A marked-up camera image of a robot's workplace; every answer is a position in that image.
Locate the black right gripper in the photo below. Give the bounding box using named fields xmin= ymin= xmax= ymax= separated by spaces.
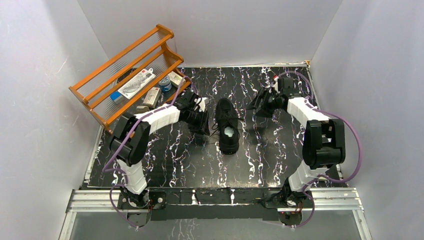
xmin=246 ymin=86 xmax=282 ymax=118

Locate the black mesh shoe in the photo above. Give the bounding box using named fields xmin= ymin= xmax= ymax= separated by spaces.
xmin=215 ymin=98 xmax=241 ymax=155

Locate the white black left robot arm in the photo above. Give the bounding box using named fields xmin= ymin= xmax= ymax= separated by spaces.
xmin=108 ymin=90 xmax=210 ymax=208

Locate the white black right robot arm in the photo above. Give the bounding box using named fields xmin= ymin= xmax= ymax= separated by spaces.
xmin=247 ymin=77 xmax=346 ymax=207

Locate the small green white box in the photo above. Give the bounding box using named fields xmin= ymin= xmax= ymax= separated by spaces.
xmin=167 ymin=71 xmax=186 ymax=88

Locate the blue tape roll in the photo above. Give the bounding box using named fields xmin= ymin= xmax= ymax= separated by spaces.
xmin=158 ymin=75 xmax=172 ymax=93

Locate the beige rectangular box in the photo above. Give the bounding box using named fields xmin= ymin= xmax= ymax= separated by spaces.
xmin=143 ymin=87 xmax=162 ymax=109

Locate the small grey block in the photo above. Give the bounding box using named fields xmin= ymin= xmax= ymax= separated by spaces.
xmin=135 ymin=105 xmax=150 ymax=114

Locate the white ruler set package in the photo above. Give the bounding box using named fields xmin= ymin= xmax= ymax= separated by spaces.
xmin=117 ymin=68 xmax=156 ymax=100

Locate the orange wooden shelf rack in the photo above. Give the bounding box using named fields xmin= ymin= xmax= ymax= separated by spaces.
xmin=69 ymin=24 xmax=184 ymax=133

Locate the blue eraser block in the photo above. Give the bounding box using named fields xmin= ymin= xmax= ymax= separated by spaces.
xmin=109 ymin=91 xmax=124 ymax=105

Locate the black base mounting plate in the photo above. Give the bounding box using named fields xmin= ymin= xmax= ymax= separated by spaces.
xmin=117 ymin=187 xmax=312 ymax=222

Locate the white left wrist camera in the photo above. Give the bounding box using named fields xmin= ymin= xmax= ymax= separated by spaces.
xmin=194 ymin=97 xmax=210 ymax=112

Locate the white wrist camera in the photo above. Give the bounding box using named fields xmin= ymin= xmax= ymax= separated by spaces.
xmin=194 ymin=97 xmax=210 ymax=112
xmin=272 ymin=75 xmax=280 ymax=93

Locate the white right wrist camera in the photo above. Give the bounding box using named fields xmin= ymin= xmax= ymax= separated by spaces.
xmin=272 ymin=75 xmax=280 ymax=93

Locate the aluminium frame rail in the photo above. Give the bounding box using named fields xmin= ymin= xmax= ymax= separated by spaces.
xmin=67 ymin=187 xmax=364 ymax=213

